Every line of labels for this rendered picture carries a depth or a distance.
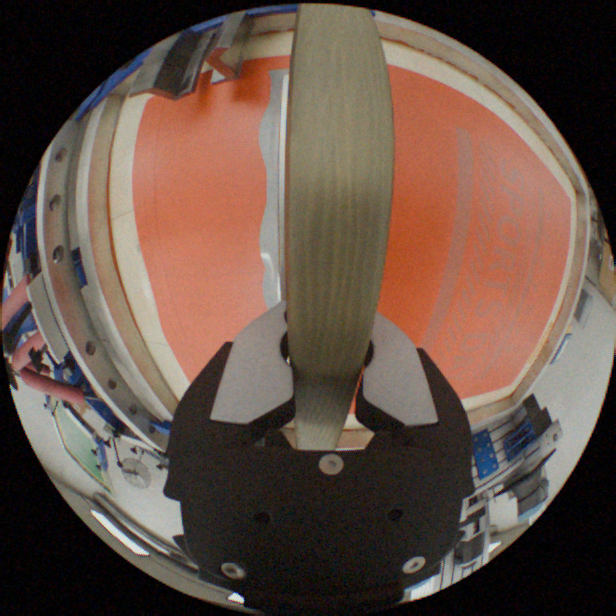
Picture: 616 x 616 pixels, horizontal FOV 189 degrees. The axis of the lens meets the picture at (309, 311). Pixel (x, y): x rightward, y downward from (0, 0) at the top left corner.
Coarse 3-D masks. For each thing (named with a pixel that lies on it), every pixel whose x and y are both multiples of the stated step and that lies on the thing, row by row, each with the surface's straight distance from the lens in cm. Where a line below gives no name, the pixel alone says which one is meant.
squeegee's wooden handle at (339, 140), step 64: (320, 64) 7; (384, 64) 8; (320, 128) 6; (384, 128) 6; (320, 192) 5; (384, 192) 6; (320, 256) 6; (384, 256) 6; (320, 320) 6; (320, 384) 9; (320, 448) 15
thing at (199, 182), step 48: (192, 96) 22; (240, 96) 19; (432, 96) 21; (144, 144) 24; (192, 144) 19; (240, 144) 17; (432, 144) 18; (144, 192) 22; (192, 192) 18; (240, 192) 16; (432, 192) 18; (144, 240) 23; (192, 240) 19; (240, 240) 17; (432, 240) 18
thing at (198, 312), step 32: (160, 288) 23; (192, 288) 20; (224, 288) 19; (256, 288) 18; (384, 288) 18; (416, 288) 19; (160, 320) 26; (192, 320) 23; (224, 320) 21; (416, 320) 21; (544, 320) 45; (192, 352) 26; (512, 352) 39; (480, 384) 39
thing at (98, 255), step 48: (432, 48) 26; (528, 96) 35; (96, 144) 28; (96, 192) 27; (576, 192) 54; (96, 240) 26; (576, 240) 52; (96, 288) 27; (576, 288) 50; (144, 384) 33; (528, 384) 56; (288, 432) 35
